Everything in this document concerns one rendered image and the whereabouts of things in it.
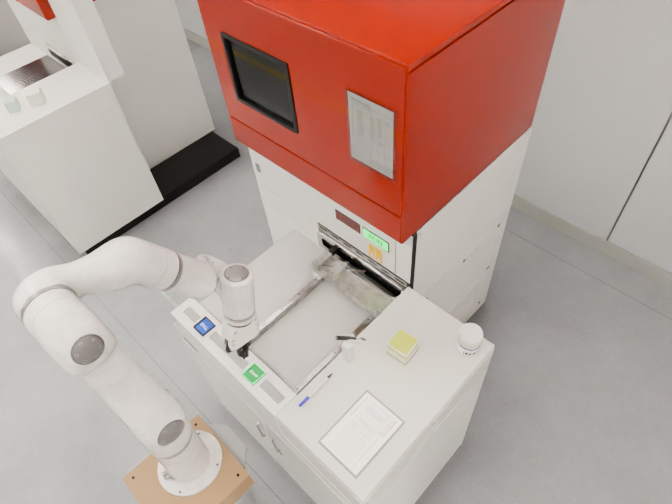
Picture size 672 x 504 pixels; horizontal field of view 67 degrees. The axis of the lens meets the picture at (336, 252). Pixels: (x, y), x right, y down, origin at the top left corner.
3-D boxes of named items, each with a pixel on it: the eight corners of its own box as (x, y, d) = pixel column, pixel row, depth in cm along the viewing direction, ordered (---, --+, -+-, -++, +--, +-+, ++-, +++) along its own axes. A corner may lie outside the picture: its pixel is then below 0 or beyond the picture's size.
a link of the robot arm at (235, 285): (214, 305, 135) (235, 325, 131) (210, 269, 126) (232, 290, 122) (240, 290, 140) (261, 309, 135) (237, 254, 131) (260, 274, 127)
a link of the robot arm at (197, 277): (124, 258, 114) (211, 285, 140) (162, 298, 106) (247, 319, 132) (147, 225, 114) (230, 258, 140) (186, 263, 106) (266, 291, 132)
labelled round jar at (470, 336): (464, 334, 162) (468, 318, 155) (483, 347, 159) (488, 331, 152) (451, 348, 160) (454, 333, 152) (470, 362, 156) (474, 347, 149)
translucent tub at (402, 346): (399, 337, 163) (400, 326, 158) (419, 350, 160) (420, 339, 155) (385, 354, 160) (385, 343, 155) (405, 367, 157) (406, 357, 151)
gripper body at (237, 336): (245, 296, 141) (247, 322, 149) (215, 315, 135) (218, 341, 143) (263, 311, 138) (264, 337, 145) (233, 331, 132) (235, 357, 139)
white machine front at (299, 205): (267, 204, 227) (249, 130, 196) (412, 304, 188) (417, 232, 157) (262, 207, 226) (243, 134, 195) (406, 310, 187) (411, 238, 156)
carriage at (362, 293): (326, 257, 201) (325, 253, 199) (397, 309, 184) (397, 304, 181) (311, 270, 198) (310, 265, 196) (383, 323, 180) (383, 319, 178)
